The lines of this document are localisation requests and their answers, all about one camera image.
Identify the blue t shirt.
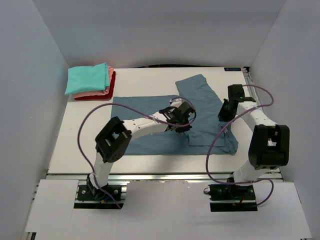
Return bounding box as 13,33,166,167
111,74,238,156

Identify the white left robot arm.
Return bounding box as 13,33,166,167
86,98,196,200

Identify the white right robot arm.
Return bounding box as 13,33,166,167
218,84,290,200

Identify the blue label sticker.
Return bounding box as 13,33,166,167
224,67,242,72

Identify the red folded t shirt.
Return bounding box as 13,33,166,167
72,71,116,101

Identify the pink folded t shirt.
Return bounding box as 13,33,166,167
72,66,115,97

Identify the teal folded t shirt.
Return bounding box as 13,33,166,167
64,63,110,95

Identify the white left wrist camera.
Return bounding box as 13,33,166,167
169,97,183,106

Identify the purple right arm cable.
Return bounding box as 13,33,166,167
205,84,275,207

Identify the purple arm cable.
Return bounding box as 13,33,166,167
205,84,275,207
78,97,197,209

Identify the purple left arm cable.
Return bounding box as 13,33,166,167
78,97,197,209

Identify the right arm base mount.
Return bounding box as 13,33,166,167
203,184,258,213

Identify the aluminium table frame rail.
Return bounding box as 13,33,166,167
235,67,286,182

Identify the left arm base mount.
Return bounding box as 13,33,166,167
73,181,127,210

